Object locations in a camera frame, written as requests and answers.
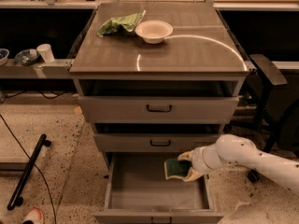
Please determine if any grey open bottom drawer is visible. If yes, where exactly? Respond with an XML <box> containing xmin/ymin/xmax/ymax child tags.
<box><xmin>95</xmin><ymin>153</ymin><xmax>223</xmax><ymax>224</ymax></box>

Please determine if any black floor cable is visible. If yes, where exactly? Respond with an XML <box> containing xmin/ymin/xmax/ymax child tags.
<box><xmin>0</xmin><ymin>114</ymin><xmax>58</xmax><ymax>224</ymax></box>

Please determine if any white and red shoe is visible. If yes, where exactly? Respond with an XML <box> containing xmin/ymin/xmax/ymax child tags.
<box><xmin>22</xmin><ymin>208</ymin><xmax>44</xmax><ymax>224</ymax></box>

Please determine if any black office chair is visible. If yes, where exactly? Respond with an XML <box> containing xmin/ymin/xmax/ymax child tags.
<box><xmin>245</xmin><ymin>54</ymin><xmax>299</xmax><ymax>156</ymax></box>

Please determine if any grey middle drawer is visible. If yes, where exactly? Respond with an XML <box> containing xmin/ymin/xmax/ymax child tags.
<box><xmin>94</xmin><ymin>123</ymin><xmax>223</xmax><ymax>152</ymax></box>

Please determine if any grey drawer cabinet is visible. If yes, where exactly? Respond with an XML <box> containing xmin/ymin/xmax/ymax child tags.
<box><xmin>68</xmin><ymin>1</ymin><xmax>251</xmax><ymax>224</ymax></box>

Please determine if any green and yellow sponge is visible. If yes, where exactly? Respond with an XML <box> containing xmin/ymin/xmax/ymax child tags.
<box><xmin>164</xmin><ymin>158</ymin><xmax>191</xmax><ymax>180</ymax></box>

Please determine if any blue patterned bowl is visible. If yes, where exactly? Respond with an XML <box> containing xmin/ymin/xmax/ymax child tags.
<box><xmin>15</xmin><ymin>49</ymin><xmax>39</xmax><ymax>66</ymax></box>

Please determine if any grey side shelf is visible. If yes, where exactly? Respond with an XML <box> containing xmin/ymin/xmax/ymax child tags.
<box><xmin>0</xmin><ymin>59</ymin><xmax>73</xmax><ymax>79</ymax></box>

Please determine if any white paper cup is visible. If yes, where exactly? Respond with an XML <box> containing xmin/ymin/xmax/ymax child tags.
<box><xmin>36</xmin><ymin>44</ymin><xmax>54</xmax><ymax>63</ymax></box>

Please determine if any grey top drawer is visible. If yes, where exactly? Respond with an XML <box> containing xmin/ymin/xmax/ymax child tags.
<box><xmin>78</xmin><ymin>80</ymin><xmax>238</xmax><ymax>124</ymax></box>

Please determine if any blue white bowl at edge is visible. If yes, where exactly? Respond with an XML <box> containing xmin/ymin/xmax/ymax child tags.
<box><xmin>0</xmin><ymin>49</ymin><xmax>9</xmax><ymax>66</ymax></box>

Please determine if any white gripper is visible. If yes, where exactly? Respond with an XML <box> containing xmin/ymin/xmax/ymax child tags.
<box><xmin>178</xmin><ymin>145</ymin><xmax>225</xmax><ymax>182</ymax></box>

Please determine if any green crumpled chip bag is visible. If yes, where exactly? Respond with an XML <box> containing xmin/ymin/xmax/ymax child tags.
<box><xmin>97</xmin><ymin>10</ymin><xmax>146</xmax><ymax>37</ymax></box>

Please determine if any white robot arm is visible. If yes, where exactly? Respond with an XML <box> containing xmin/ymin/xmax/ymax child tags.
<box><xmin>178</xmin><ymin>134</ymin><xmax>299</xmax><ymax>195</ymax></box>

